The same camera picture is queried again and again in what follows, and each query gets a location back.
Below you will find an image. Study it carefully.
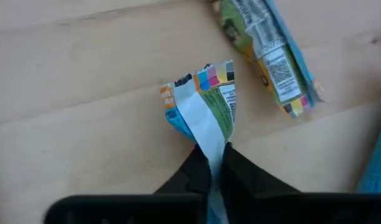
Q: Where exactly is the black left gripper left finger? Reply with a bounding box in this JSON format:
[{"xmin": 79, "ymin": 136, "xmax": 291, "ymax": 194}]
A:
[{"xmin": 154, "ymin": 144, "xmax": 212, "ymax": 196}]

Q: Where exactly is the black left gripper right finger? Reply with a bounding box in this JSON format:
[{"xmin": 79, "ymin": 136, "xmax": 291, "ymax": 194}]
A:
[{"xmin": 219, "ymin": 141, "xmax": 303, "ymax": 197}]

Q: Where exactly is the blue plastic tray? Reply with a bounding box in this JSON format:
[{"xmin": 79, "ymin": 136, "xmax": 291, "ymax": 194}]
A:
[{"xmin": 356, "ymin": 113, "xmax": 381, "ymax": 194}]

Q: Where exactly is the blue-wrapped granola bar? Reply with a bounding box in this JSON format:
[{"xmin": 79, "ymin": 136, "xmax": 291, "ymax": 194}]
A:
[
  {"xmin": 160, "ymin": 60, "xmax": 237, "ymax": 224},
  {"xmin": 213, "ymin": 0, "xmax": 326, "ymax": 121}
]

